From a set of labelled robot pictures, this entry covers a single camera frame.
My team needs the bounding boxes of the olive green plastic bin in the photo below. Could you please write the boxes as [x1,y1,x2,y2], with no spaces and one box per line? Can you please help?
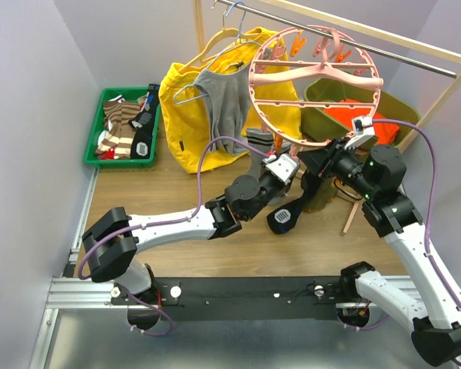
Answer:
[301,78,420,153]

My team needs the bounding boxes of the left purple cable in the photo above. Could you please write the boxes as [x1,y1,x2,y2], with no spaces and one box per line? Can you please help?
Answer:
[77,136,274,336]

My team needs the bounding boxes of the wooden clothes rack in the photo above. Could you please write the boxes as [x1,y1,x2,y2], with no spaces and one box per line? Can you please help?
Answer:
[194,0,461,235]

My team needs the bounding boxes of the pink round clip hanger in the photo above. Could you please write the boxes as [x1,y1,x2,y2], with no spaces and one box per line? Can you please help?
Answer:
[249,26,383,155]

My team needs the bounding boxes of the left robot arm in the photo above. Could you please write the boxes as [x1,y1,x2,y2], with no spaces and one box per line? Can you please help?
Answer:
[78,169,296,304]

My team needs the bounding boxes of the purple cable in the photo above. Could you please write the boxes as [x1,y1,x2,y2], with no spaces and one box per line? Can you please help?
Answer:
[77,136,274,336]
[372,118,461,369]

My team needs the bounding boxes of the grey tank top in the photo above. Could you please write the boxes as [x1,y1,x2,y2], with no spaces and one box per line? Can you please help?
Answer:
[194,66,250,157]

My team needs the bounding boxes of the brown striped sock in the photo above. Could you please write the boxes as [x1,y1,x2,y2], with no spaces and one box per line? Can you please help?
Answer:
[95,98,141,159]

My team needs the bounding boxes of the green plastic tray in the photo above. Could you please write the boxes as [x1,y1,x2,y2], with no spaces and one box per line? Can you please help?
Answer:
[84,86,161,169]

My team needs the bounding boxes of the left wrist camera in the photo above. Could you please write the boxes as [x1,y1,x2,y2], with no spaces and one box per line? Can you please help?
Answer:
[262,153,300,185]

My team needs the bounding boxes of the blue wire hanger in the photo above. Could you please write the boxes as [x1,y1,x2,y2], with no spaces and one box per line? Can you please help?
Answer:
[172,0,270,105]

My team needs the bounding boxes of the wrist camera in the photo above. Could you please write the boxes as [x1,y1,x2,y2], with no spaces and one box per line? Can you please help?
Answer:
[344,115,375,150]
[262,153,300,185]

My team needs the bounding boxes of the orange cloth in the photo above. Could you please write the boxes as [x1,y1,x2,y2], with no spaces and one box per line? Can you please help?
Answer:
[321,108,400,151]

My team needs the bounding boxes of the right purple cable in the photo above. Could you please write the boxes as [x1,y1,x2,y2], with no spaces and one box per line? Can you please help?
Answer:
[372,118,461,369]

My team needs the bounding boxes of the wooden clothes hanger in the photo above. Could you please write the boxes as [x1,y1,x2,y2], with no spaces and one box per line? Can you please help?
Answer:
[179,0,258,74]

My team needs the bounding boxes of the black patterned sock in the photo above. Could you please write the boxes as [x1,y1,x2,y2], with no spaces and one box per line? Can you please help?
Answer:
[129,84,160,159]
[267,170,322,234]

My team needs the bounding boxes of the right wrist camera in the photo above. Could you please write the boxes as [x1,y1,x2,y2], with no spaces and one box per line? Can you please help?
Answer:
[344,115,375,150]

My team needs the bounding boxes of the yellow shorts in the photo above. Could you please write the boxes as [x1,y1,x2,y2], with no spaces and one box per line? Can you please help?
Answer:
[158,26,303,175]

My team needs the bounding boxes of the olive striped sock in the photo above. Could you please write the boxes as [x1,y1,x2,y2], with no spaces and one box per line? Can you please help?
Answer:
[303,178,338,212]

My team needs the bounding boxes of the metal hanging rail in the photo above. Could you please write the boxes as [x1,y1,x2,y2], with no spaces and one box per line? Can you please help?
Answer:
[216,0,459,79]

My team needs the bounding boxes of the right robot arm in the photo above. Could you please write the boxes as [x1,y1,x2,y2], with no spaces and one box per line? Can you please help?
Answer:
[298,139,461,367]

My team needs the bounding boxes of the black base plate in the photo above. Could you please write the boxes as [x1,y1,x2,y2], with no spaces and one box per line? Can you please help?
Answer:
[111,274,354,322]

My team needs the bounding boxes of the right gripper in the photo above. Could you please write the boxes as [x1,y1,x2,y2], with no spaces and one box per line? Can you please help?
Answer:
[297,135,377,198]

